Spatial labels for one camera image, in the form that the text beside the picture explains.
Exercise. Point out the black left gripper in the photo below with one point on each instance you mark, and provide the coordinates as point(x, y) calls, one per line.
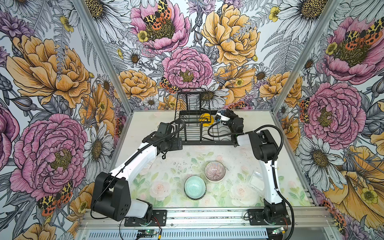
point(174, 147)

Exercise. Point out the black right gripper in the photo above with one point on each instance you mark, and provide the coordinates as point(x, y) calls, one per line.
point(231, 114)

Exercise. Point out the yellow bowl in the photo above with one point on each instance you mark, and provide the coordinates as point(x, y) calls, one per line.
point(207, 120)

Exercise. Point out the light green bowl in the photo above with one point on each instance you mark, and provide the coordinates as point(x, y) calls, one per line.
point(195, 188)

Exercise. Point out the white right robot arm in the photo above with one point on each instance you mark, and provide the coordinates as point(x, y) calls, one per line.
point(266, 143)

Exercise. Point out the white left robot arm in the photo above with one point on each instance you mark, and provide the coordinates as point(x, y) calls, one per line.
point(112, 195)

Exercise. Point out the pink striped bowl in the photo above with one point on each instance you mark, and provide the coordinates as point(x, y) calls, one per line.
point(215, 171)

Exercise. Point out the clear plastic container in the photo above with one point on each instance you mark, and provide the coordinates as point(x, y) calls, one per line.
point(257, 182)

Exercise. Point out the black wire dish rack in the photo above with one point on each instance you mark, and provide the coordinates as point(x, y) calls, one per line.
point(191, 104)

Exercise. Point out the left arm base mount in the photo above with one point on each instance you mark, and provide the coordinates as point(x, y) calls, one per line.
point(142, 214)

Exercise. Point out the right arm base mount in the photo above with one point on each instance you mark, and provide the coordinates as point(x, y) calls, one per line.
point(271, 214)

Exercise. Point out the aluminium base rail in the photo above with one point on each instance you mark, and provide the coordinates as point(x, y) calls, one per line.
point(308, 223)

